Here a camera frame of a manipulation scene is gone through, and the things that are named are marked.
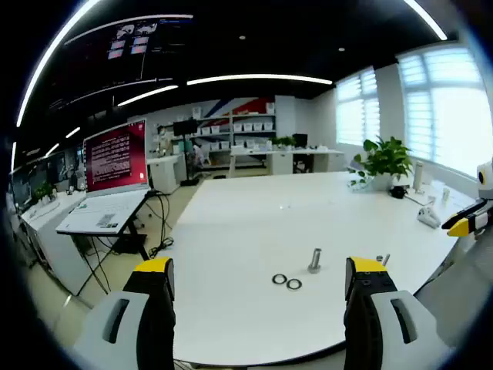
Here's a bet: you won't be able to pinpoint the green potted plant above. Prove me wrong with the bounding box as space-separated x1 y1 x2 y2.
353 135 414 193

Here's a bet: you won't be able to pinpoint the white side counter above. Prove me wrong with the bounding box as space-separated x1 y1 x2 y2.
21 190 93 296

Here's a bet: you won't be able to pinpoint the white storage shelf with bins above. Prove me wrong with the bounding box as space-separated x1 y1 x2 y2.
190 102 277 153

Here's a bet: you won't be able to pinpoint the wide window with white blinds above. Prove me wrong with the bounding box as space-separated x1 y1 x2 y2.
398 45 493 179

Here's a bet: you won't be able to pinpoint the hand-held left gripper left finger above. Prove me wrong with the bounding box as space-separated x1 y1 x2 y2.
72 257 176 370

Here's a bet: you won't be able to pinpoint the white slanted desk with keyboard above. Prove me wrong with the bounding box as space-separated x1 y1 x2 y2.
57 190 170 298

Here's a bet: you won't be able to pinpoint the large steel threaded stud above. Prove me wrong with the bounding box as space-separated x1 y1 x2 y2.
307 247 324 275

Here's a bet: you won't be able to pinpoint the white laptop with red screen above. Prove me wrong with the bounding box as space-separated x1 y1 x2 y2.
55 118 152 236

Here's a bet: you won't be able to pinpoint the white bottle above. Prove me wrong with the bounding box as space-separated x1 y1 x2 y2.
412 160 424 193

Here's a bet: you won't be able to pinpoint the black monitor on floor stand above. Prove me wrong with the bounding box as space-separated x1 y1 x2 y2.
172 118 200 186

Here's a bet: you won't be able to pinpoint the black floor cable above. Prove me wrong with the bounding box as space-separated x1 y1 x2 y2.
148 190 175 259

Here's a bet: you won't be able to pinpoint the long white counter desk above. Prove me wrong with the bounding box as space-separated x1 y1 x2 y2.
229 147 346 179

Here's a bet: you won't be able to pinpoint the narrow window with white blinds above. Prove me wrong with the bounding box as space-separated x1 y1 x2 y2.
336 67 381 146

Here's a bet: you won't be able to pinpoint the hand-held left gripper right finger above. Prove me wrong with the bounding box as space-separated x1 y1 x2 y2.
344 256 458 370

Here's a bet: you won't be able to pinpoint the small green plants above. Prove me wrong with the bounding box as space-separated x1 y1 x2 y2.
269 135 297 151

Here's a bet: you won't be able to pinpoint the white cabinet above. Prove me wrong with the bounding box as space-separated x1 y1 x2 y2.
146 153 182 193

